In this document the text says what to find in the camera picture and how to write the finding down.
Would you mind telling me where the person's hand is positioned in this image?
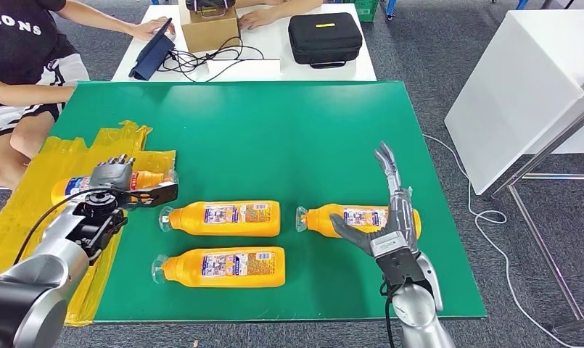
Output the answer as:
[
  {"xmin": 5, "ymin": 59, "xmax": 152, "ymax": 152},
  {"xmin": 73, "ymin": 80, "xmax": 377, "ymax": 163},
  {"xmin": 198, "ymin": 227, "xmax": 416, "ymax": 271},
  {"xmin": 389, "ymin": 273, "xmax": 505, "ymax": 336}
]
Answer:
[{"xmin": 237, "ymin": 8, "xmax": 284, "ymax": 30}]

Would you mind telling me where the person's left hand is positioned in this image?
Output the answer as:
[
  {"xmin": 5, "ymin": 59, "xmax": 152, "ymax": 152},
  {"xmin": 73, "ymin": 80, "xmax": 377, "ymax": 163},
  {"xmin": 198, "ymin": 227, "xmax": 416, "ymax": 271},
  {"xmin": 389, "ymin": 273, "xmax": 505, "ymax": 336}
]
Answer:
[{"xmin": 128, "ymin": 18, "xmax": 176, "ymax": 42}]

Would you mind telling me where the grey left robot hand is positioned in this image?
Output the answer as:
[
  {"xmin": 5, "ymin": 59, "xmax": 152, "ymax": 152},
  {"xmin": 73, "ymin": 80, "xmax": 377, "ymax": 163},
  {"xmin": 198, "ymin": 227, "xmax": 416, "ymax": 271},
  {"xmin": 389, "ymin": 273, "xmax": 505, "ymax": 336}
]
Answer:
[{"xmin": 89, "ymin": 153, "xmax": 138, "ymax": 193}]

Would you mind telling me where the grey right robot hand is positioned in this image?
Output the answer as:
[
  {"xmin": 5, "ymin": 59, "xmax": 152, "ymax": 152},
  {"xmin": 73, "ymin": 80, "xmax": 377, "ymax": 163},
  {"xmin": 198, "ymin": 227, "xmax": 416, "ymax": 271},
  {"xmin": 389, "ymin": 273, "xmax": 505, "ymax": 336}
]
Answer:
[{"xmin": 329, "ymin": 141, "xmax": 421, "ymax": 257}]

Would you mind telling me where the orange Tide detergent bottle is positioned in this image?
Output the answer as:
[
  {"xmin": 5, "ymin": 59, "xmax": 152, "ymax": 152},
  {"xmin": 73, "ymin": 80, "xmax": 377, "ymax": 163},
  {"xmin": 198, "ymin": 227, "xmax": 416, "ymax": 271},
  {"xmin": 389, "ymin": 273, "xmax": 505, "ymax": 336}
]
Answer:
[
  {"xmin": 50, "ymin": 170, "xmax": 180, "ymax": 207},
  {"xmin": 158, "ymin": 200, "xmax": 281, "ymax": 239},
  {"xmin": 151, "ymin": 246, "xmax": 287, "ymax": 289},
  {"xmin": 295, "ymin": 202, "xmax": 422, "ymax": 240}
]

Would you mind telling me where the tablet in dark case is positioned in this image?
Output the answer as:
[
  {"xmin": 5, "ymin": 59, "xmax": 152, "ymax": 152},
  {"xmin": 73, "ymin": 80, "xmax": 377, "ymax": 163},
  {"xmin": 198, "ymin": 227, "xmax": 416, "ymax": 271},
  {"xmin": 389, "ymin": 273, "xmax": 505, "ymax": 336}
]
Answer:
[{"xmin": 128, "ymin": 17, "xmax": 176, "ymax": 82}]

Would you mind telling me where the yellow taped sheet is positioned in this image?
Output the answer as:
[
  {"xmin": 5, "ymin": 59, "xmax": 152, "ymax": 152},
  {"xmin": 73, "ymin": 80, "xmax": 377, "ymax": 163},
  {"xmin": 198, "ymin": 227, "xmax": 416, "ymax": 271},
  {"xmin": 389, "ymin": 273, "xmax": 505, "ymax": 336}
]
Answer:
[{"xmin": 0, "ymin": 120, "xmax": 177, "ymax": 328}]

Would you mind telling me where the brown cardboard box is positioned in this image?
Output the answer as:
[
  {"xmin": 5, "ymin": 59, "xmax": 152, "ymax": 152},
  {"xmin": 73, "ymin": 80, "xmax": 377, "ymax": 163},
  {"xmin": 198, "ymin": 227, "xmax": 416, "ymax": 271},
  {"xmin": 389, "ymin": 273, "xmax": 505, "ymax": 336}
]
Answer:
[{"xmin": 178, "ymin": 2, "xmax": 241, "ymax": 54}]

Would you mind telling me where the black carrying case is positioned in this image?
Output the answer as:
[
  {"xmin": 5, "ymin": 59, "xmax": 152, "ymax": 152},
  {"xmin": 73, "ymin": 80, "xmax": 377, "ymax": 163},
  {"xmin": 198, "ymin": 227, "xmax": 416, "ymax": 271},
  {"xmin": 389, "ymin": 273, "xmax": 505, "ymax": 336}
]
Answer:
[{"xmin": 287, "ymin": 12, "xmax": 363, "ymax": 69}]

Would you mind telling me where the white desk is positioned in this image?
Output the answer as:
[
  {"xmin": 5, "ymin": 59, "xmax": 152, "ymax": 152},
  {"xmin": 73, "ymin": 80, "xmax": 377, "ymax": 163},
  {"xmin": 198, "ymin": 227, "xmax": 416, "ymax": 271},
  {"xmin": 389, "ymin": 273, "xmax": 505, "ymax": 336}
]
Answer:
[{"xmin": 111, "ymin": 4, "xmax": 378, "ymax": 83}]

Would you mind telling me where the green plastic crate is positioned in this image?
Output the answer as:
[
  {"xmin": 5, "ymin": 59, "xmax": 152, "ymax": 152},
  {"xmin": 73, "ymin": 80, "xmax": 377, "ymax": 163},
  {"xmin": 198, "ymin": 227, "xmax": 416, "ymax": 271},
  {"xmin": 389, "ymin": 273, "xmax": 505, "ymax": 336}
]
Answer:
[{"xmin": 354, "ymin": 0, "xmax": 380, "ymax": 23}]

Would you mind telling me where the person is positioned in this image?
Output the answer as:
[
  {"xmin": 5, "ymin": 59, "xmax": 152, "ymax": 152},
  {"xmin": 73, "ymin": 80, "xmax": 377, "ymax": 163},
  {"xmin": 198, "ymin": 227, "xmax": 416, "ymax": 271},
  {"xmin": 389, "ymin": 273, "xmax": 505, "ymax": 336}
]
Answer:
[{"xmin": 0, "ymin": 0, "xmax": 175, "ymax": 191}]

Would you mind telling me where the white table with metal legs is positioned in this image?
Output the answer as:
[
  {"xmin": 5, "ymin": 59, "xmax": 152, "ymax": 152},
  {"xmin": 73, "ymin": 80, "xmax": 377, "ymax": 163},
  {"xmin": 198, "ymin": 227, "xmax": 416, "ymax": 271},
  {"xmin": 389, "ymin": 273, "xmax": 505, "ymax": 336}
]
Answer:
[{"xmin": 443, "ymin": 9, "xmax": 584, "ymax": 335}]

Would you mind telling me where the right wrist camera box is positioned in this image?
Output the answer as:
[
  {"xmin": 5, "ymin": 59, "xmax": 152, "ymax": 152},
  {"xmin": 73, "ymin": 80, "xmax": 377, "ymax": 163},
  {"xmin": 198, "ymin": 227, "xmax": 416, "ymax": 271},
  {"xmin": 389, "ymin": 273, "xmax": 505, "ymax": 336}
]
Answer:
[{"xmin": 369, "ymin": 230, "xmax": 429, "ymax": 289}]

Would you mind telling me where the black cable tangle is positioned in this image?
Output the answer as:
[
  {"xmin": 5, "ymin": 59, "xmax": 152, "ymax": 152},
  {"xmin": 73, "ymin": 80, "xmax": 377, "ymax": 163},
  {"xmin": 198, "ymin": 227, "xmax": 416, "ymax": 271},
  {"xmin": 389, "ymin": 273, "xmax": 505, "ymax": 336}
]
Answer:
[{"xmin": 157, "ymin": 36, "xmax": 266, "ymax": 83}]

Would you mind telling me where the black device with handle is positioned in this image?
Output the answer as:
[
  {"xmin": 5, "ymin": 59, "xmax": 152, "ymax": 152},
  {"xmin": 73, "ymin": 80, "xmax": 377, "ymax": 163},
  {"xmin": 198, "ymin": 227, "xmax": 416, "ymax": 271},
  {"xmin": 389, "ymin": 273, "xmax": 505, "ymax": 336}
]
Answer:
[{"xmin": 184, "ymin": 0, "xmax": 237, "ymax": 19}]

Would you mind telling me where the white floor cable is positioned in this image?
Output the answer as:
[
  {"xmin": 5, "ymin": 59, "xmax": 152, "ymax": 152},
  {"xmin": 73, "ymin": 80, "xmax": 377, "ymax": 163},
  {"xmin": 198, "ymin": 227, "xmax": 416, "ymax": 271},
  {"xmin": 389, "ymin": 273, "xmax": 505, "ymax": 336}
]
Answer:
[{"xmin": 422, "ymin": 133, "xmax": 581, "ymax": 348}]

